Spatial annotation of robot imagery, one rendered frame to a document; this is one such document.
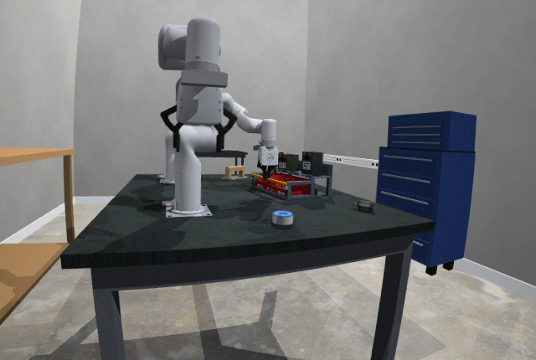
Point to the grey sanding float with tan wooden handle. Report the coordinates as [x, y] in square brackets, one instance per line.
[228, 171]

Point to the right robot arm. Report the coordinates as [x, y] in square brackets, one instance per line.
[197, 48]

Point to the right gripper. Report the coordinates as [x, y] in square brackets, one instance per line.
[201, 105]

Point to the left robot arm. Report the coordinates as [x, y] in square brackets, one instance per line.
[267, 129]

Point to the grey metal rack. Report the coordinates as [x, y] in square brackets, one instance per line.
[326, 172]

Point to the olive green case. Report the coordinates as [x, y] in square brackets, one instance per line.
[288, 162]

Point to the red open bin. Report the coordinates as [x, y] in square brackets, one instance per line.
[271, 186]
[260, 182]
[295, 189]

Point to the dark grey case with orange latches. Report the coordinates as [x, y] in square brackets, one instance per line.
[312, 163]

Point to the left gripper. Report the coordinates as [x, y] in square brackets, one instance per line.
[267, 156]

